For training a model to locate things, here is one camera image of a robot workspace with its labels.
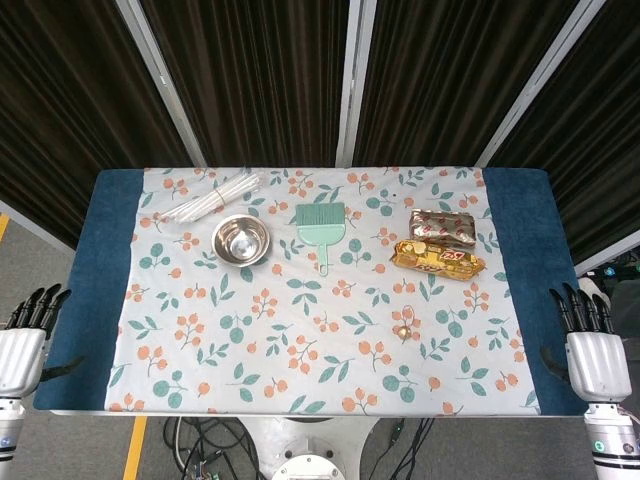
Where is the yellow floor tape strip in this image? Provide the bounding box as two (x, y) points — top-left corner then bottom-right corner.
(122, 415), (149, 480)

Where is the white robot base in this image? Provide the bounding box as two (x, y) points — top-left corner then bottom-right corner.
(239, 415), (381, 480)

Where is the bundle of white straws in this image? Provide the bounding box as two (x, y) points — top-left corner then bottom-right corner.
(158, 171), (265, 225)

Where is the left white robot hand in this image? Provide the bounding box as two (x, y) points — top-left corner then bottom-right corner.
(0, 283), (86, 399)

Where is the black cable bundle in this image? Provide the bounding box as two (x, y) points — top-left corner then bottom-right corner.
(382, 416), (437, 480)
(162, 416), (261, 480)

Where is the stainless steel bowl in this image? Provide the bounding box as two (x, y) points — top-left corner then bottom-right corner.
(211, 214), (273, 269)

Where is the white shoe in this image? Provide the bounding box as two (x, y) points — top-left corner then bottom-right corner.
(578, 277), (611, 302)

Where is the mint green hand brush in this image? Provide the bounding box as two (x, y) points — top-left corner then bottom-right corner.
(293, 202), (347, 277)

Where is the silver foil snack packet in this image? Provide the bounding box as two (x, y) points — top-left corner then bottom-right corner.
(408, 208), (477, 247)

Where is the golden snack packet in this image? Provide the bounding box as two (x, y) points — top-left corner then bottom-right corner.
(389, 238), (487, 284)

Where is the aluminium frame post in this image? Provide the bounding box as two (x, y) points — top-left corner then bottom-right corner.
(334, 0), (377, 168)
(477, 0), (609, 166)
(113, 0), (207, 168)

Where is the floral patterned tablecloth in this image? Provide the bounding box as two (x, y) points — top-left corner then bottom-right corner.
(103, 166), (544, 417)

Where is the black electronics box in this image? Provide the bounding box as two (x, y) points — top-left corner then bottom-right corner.
(582, 252), (640, 282)

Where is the dark brown curtain panel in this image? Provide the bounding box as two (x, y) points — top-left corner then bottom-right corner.
(0, 0), (194, 249)
(492, 0), (640, 266)
(352, 0), (581, 166)
(139, 0), (351, 168)

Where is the blue table mat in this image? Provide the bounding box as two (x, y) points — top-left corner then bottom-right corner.
(32, 167), (615, 417)

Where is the small gold ring object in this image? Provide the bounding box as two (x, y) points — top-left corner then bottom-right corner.
(394, 304), (417, 344)

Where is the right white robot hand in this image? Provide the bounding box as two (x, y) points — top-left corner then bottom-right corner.
(539, 282), (634, 405)

